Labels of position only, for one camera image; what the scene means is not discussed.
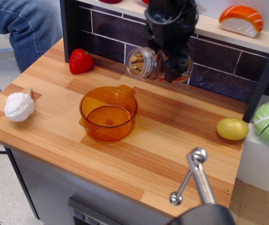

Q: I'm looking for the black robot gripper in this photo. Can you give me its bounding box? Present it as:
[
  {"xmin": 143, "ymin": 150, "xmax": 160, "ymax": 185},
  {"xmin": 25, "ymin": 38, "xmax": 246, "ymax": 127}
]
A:
[{"xmin": 144, "ymin": 9, "xmax": 195, "ymax": 83}]

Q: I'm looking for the clear almond jar red label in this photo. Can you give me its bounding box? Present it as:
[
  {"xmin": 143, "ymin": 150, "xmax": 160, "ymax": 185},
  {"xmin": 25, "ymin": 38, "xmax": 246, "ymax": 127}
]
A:
[{"xmin": 126, "ymin": 47, "xmax": 194, "ymax": 81}]

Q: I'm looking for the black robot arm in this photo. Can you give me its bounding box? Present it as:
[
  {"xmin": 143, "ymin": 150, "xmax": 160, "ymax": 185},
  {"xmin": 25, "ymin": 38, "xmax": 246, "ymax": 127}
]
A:
[{"xmin": 144, "ymin": 0, "xmax": 198, "ymax": 83}]

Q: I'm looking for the orange transparent plastic pot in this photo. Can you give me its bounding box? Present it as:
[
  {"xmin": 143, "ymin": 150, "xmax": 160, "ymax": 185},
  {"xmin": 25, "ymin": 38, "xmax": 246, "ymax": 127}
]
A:
[{"xmin": 79, "ymin": 85, "xmax": 139, "ymax": 142}]

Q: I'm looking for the light wooden shelf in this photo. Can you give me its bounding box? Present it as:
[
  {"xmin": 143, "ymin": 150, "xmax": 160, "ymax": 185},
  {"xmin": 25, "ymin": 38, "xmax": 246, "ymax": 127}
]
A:
[{"xmin": 75, "ymin": 0, "xmax": 269, "ymax": 54}]

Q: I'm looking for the orange salmon sushi toy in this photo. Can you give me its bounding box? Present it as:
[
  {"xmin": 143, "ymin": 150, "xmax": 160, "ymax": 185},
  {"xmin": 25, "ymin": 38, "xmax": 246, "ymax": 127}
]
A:
[{"xmin": 219, "ymin": 5, "xmax": 264, "ymax": 38}]

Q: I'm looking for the yellow toy lemon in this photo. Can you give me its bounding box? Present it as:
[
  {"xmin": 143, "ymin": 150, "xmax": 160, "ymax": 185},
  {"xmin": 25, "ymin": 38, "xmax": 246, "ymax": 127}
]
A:
[{"xmin": 217, "ymin": 118, "xmax": 249, "ymax": 141}]

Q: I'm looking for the red toy strawberry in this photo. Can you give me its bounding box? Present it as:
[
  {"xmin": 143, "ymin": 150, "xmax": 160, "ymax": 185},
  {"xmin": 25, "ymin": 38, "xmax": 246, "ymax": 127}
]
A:
[{"xmin": 69, "ymin": 49, "xmax": 93, "ymax": 74}]

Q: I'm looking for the person leg in blue jeans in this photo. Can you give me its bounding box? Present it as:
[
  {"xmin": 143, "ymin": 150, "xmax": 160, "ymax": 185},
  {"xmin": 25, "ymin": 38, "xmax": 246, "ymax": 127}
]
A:
[{"xmin": 0, "ymin": 0, "xmax": 62, "ymax": 72}]

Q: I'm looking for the white toy ice cream cone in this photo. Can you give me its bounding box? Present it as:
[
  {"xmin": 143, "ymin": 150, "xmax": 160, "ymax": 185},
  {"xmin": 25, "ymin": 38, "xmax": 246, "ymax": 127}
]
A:
[{"xmin": 4, "ymin": 87, "xmax": 35, "ymax": 122}]

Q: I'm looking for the grey oven control panel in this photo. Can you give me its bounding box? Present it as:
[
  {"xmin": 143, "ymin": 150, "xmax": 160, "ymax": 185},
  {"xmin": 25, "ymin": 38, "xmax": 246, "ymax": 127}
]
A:
[{"xmin": 67, "ymin": 198, "xmax": 119, "ymax": 225}]

